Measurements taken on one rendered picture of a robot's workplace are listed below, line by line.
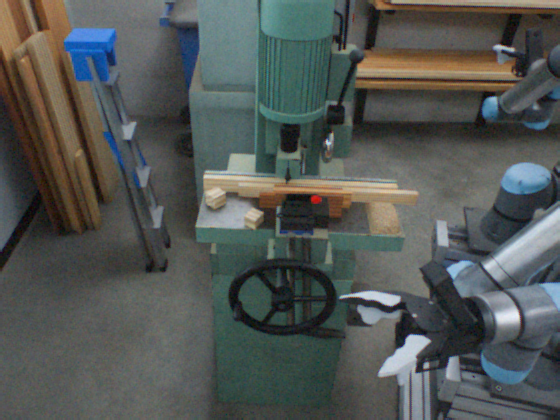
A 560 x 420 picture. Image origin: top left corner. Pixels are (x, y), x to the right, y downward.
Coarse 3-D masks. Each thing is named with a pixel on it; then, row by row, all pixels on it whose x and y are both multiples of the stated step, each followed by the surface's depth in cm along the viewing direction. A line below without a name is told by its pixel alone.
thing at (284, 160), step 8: (280, 144) 143; (280, 152) 139; (296, 152) 139; (280, 160) 137; (288, 160) 137; (296, 160) 137; (280, 168) 138; (296, 168) 138; (280, 176) 140; (296, 176) 140
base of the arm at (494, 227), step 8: (496, 208) 148; (488, 216) 151; (496, 216) 148; (504, 216) 146; (480, 224) 155; (488, 224) 151; (496, 224) 149; (504, 224) 147; (512, 224) 146; (520, 224) 145; (488, 232) 150; (496, 232) 149; (504, 232) 147; (512, 232) 146; (496, 240) 149; (504, 240) 148
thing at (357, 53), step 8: (352, 56) 110; (360, 56) 110; (352, 64) 114; (352, 72) 118; (344, 88) 128; (344, 96) 133; (336, 104) 140; (328, 112) 146; (336, 112) 145; (344, 112) 146; (328, 120) 147; (336, 120) 146; (344, 120) 147
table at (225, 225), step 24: (216, 216) 141; (240, 216) 142; (264, 216) 142; (360, 216) 144; (216, 240) 140; (240, 240) 140; (264, 240) 140; (336, 240) 139; (360, 240) 139; (384, 240) 139; (312, 264) 132
